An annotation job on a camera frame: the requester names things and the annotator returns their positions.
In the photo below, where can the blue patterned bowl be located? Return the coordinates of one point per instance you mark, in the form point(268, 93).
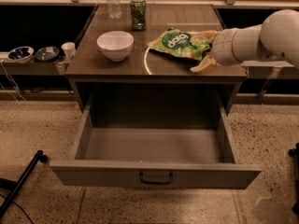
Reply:
point(21, 54)

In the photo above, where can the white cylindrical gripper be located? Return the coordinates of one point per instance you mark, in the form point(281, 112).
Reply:
point(222, 48)

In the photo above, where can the green soda can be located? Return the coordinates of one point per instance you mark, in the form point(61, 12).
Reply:
point(138, 14)

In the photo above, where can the black stand leg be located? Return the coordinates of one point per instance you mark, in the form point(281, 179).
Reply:
point(14, 187)

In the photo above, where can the clear plastic water bottle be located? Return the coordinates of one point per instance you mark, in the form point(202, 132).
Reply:
point(114, 9)

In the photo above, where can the dark blue shallow bowl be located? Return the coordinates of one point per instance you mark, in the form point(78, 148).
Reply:
point(47, 54)

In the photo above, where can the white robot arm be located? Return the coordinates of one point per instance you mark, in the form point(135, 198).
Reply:
point(276, 39)

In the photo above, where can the open grey top drawer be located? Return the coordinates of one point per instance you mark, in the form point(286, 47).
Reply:
point(126, 131)

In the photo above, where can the small white paper cup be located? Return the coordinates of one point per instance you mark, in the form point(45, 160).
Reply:
point(69, 49)

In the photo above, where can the low grey side shelf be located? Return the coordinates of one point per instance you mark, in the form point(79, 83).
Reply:
point(35, 68)

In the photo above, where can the grey cabinet with wooden top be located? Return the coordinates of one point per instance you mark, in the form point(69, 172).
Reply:
point(144, 65)

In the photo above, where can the white ceramic bowl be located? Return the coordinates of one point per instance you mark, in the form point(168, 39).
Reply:
point(115, 45)

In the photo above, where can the green rice chip bag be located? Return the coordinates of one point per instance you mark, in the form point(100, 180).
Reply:
point(181, 44)

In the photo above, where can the black drawer handle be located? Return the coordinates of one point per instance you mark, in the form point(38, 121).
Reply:
point(156, 179)

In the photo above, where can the black caster wheel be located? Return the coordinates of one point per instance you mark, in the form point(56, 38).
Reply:
point(294, 151)

